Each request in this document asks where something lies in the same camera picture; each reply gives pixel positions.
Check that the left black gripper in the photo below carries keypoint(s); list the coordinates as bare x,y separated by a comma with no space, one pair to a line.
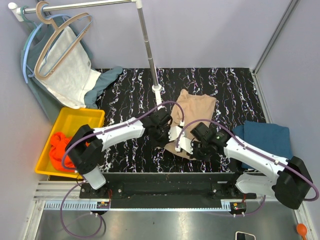
163,144

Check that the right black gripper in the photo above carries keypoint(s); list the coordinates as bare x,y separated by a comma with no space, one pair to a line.
194,143

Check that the beige t shirt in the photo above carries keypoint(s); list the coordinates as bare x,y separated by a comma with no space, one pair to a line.
194,107

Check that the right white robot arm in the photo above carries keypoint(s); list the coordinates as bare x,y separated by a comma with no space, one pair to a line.
287,180

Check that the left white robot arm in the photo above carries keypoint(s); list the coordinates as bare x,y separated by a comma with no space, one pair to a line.
87,145

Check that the folded blue t shirt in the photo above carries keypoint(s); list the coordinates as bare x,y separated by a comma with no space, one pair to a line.
269,137

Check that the yellow plastic bin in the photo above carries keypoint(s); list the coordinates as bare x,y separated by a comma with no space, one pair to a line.
68,122

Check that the smartphone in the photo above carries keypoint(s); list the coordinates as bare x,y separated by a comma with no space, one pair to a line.
239,235

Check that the orange t shirt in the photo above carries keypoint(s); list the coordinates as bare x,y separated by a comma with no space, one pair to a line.
58,143

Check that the white towel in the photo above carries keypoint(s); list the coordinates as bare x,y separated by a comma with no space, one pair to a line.
74,77

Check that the orange ball tool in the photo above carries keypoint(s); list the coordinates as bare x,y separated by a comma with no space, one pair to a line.
302,231

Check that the blue clothes hanger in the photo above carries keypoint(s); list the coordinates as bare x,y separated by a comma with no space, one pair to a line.
30,56

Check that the teal hanging garment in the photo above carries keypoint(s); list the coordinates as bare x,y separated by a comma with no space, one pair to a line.
52,107

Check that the green clothes hanger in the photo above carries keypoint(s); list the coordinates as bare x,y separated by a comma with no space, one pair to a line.
31,25

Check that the beige clothes hanger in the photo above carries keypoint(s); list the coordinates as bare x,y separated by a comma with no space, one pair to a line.
57,32

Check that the metal clothes rack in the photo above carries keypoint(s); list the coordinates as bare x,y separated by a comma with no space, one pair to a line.
156,87

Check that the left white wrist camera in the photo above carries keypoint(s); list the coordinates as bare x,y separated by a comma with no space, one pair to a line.
175,131

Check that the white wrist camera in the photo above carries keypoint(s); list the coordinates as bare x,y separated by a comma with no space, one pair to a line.
175,131
184,144

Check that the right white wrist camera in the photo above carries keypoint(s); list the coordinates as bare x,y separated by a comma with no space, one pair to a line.
184,144

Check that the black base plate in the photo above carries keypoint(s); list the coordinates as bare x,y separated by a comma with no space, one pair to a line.
168,191

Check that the aluminium front rail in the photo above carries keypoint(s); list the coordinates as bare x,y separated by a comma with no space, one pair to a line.
65,195

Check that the aluminium frame post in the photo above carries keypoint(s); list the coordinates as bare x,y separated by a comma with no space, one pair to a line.
276,34

